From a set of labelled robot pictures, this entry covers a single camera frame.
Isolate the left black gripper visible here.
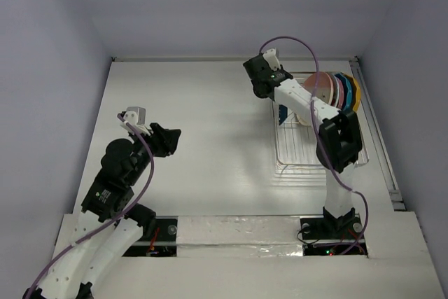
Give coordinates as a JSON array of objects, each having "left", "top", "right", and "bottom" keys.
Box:
[{"left": 127, "top": 121, "right": 181, "bottom": 183}]

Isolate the dark blue plate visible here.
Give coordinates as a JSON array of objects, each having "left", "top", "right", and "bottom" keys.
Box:
[{"left": 278, "top": 104, "right": 288, "bottom": 125}]

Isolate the pink and cream plate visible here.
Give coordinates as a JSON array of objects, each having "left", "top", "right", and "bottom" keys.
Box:
[{"left": 295, "top": 72, "right": 334, "bottom": 127}]

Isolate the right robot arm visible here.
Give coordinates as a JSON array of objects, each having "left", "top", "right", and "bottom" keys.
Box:
[{"left": 243, "top": 50, "right": 363, "bottom": 237}]

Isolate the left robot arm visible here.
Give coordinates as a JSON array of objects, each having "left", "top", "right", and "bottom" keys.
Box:
[{"left": 23, "top": 122, "right": 181, "bottom": 298}]

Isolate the white patterned plate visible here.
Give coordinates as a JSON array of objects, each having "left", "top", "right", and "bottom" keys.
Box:
[{"left": 330, "top": 72, "right": 340, "bottom": 108}]

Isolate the teal blue plate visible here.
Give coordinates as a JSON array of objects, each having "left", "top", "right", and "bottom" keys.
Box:
[{"left": 336, "top": 73, "right": 354, "bottom": 111}]

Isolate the yellow plate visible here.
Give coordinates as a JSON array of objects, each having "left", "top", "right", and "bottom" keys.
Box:
[{"left": 349, "top": 76, "right": 361, "bottom": 112}]

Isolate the silver foil strip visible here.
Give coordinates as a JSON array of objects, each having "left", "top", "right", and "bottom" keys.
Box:
[{"left": 176, "top": 216, "right": 303, "bottom": 258}]

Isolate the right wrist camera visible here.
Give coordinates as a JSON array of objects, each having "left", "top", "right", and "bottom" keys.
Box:
[{"left": 262, "top": 48, "right": 281, "bottom": 71}]

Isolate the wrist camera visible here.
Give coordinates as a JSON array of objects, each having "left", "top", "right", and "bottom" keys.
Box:
[
  {"left": 262, "top": 48, "right": 281, "bottom": 71},
  {"left": 118, "top": 106, "right": 149, "bottom": 135}
]

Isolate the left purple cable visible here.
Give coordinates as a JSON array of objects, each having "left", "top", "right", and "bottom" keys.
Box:
[{"left": 23, "top": 113, "right": 155, "bottom": 299}]

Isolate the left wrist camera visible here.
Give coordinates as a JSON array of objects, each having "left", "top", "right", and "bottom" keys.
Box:
[{"left": 118, "top": 106, "right": 149, "bottom": 135}]

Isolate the wire dish rack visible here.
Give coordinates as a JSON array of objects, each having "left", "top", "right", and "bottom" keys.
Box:
[{"left": 272, "top": 71, "right": 352, "bottom": 170}]

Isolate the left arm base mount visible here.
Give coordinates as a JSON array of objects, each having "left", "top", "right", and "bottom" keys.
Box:
[{"left": 122, "top": 217, "right": 178, "bottom": 258}]

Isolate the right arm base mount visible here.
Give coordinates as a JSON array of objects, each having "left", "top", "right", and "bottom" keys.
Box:
[{"left": 296, "top": 216, "right": 368, "bottom": 256}]

